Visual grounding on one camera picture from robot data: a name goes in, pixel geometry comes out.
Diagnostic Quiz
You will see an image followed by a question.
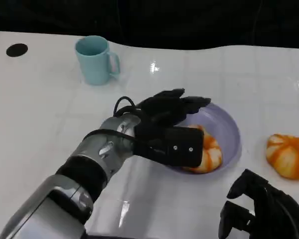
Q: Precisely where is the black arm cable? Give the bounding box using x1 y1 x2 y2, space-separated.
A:
274 191 299 239
84 96 143 143

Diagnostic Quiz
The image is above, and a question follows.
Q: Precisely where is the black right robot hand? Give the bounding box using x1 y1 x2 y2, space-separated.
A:
218 168 299 239

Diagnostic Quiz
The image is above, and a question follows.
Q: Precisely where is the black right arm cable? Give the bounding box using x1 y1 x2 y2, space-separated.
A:
274 191 299 239

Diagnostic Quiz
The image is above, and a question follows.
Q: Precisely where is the pale green mug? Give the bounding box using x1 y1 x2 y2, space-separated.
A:
75 35 121 86

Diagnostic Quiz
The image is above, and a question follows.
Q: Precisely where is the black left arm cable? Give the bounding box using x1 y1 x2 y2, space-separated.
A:
84 96 143 143

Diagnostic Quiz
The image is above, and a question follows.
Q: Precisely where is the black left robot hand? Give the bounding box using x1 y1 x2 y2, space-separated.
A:
133 87 212 168

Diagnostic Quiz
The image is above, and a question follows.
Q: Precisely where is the black table cable hole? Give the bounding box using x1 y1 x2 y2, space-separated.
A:
5 43 28 57

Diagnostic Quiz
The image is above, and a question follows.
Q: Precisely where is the orange and white bread roll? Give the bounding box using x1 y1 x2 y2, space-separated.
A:
181 124 223 174
266 133 299 181

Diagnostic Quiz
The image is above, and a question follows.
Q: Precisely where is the lilac plate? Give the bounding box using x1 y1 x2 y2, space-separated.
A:
164 101 241 176

